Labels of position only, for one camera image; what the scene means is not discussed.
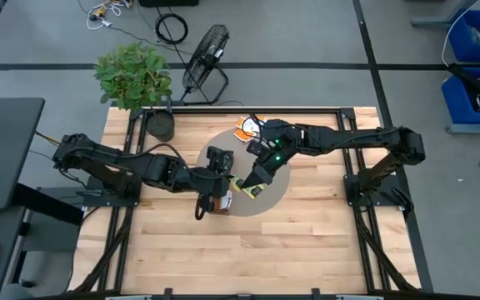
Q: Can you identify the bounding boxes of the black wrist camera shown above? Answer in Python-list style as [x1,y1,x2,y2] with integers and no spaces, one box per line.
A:
[246,139,267,158]
[205,145,236,172]

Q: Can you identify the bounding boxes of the blue plastic bin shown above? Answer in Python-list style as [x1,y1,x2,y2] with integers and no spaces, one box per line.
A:
[447,8,480,63]
[442,66,480,126]

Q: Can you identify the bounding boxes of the coiled black cable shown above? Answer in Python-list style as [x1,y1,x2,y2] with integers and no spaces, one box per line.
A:
[155,12,189,46]

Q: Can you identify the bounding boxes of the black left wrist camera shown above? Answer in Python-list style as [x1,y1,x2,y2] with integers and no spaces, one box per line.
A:
[205,145,236,172]

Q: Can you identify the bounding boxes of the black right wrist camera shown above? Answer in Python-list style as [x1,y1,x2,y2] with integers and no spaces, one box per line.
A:
[246,139,267,158]

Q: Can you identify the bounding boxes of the green potted plant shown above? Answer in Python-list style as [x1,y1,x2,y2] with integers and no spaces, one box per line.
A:
[92,42,176,143]

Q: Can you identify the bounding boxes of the black equipment in bin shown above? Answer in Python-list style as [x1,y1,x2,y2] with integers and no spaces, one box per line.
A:
[447,62,480,113]

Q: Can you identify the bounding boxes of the black aluminium table frame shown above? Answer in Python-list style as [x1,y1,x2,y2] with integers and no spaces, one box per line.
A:
[68,106,423,300]

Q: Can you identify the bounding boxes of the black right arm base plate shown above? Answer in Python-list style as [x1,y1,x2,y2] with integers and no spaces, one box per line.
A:
[343,173,403,208]

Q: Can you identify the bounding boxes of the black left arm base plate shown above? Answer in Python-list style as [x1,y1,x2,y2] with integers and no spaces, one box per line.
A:
[83,174,143,208]

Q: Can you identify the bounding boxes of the green yellow tea bag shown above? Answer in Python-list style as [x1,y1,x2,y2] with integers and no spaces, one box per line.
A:
[228,175,246,193]
[242,182,267,200]

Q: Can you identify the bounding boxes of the silver aluminium bracket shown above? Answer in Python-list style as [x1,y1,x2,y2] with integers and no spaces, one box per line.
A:
[105,294,153,300]
[335,294,385,300]

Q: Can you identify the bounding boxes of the white cable bundle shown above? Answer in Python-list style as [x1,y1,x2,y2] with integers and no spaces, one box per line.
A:
[85,0,133,31]

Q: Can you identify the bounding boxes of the round grey mat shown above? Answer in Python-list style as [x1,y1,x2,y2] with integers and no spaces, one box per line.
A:
[196,128,291,218]

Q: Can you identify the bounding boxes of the black floor fan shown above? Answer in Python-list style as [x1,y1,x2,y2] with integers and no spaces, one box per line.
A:
[180,23,231,106]

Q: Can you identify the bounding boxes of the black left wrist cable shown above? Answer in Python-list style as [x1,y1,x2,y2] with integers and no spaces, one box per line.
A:
[194,192,208,222]

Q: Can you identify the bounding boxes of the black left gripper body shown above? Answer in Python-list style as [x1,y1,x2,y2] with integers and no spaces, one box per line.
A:
[197,168,232,202]

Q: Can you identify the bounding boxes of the brown wooden tea box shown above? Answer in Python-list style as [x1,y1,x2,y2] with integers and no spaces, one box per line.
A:
[204,193,233,217]

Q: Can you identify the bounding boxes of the black box on floor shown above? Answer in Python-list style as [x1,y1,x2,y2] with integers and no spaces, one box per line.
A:
[138,0,200,8]

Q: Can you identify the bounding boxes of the black desk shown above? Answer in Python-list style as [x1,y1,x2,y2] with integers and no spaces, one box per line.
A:
[0,97,46,212]

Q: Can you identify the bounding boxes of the grey cart base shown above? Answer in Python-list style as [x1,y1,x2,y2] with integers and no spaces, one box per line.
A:
[446,120,480,135]

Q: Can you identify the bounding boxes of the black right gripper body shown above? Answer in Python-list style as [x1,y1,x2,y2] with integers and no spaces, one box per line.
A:
[257,141,291,176]

